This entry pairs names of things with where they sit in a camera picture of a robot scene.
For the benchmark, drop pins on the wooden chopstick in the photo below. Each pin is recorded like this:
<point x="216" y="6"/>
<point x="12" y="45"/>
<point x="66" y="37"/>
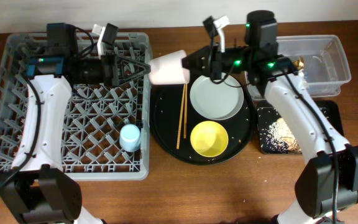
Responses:
<point x="181" y="116"/>
<point x="185" y="111"/>

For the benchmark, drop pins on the round black tray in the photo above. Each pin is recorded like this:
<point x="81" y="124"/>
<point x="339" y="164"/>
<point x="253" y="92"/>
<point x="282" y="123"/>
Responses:
<point x="164" y="123"/>

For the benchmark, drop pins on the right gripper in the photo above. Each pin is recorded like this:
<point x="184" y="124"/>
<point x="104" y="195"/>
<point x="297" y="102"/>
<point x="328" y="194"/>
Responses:
<point x="218" y="70"/>

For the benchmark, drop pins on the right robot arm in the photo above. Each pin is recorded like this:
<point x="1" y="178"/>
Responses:
<point x="329" y="181"/>

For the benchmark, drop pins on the food scraps and rice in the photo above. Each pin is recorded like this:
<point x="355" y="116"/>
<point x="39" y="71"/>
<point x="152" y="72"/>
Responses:
<point x="275" y="136"/>

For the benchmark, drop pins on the black rectangular bin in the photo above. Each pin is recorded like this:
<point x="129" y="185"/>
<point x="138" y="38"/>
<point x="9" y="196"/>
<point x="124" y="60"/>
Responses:
<point x="328" y="108"/>

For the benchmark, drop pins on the gold snack wrapper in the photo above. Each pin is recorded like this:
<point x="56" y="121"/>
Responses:
<point x="300" y="63"/>

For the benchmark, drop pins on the blue cup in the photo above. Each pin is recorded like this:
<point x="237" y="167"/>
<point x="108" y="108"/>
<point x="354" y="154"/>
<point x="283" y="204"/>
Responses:
<point x="129" y="138"/>

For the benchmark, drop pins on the grey plate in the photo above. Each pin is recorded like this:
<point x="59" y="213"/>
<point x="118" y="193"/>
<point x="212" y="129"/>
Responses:
<point x="216" y="101"/>

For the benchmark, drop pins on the white napkin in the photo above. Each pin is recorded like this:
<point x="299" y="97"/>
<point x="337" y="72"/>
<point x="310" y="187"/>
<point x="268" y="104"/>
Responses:
<point x="304" y="85"/>

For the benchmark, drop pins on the pink cup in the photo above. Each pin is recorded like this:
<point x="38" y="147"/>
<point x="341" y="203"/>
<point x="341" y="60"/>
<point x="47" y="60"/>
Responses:
<point x="168" y="69"/>

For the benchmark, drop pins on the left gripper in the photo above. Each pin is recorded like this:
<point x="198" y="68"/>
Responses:
<point x="112" y="71"/>

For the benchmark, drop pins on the wooden chopstick right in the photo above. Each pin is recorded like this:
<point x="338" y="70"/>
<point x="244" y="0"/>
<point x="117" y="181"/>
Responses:
<point x="185" y="111"/>

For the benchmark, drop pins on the clear plastic bin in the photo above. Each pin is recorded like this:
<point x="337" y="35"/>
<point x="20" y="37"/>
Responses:
<point x="326" y="66"/>

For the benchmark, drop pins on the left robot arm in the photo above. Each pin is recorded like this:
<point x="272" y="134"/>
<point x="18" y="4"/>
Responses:
<point x="35" y="189"/>

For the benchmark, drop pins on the wooden chopstick left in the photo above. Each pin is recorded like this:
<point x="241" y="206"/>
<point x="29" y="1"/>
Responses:
<point x="181" y="116"/>

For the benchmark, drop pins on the yellow bowl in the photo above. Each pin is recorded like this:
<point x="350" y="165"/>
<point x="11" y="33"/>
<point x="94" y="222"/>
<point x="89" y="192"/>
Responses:
<point x="209" y="139"/>

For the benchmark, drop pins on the grey dishwasher rack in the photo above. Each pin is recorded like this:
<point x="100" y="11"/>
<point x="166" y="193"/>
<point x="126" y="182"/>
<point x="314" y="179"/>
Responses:
<point x="92" y="123"/>

